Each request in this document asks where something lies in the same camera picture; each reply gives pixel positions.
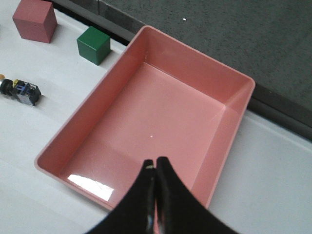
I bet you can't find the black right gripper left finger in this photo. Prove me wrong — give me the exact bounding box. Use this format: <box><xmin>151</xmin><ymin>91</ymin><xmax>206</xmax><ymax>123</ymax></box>
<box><xmin>88</xmin><ymin>159</ymin><xmax>156</xmax><ymax>234</ymax></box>

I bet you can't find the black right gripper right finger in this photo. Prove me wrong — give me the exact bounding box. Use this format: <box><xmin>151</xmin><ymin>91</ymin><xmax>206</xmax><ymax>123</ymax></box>
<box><xmin>156</xmin><ymin>156</ymin><xmax>237</xmax><ymax>234</ymax></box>

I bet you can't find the yellow push button switch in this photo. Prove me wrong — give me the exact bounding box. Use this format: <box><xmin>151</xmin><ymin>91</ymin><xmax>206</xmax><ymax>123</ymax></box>
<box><xmin>0</xmin><ymin>74</ymin><xmax>41</xmax><ymax>106</ymax></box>

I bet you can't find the pink plastic bin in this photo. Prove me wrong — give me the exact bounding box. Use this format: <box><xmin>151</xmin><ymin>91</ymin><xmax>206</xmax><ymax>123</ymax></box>
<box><xmin>35</xmin><ymin>26</ymin><xmax>255</xmax><ymax>209</ymax></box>

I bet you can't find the green cube block near bin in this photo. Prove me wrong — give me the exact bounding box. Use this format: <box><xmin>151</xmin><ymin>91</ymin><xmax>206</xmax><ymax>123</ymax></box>
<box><xmin>77</xmin><ymin>26</ymin><xmax>111</xmax><ymax>65</ymax></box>

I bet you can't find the pink cube block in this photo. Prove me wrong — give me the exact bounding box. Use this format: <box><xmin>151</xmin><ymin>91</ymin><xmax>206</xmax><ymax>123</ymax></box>
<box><xmin>12</xmin><ymin>0</ymin><xmax>57</xmax><ymax>43</ymax></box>

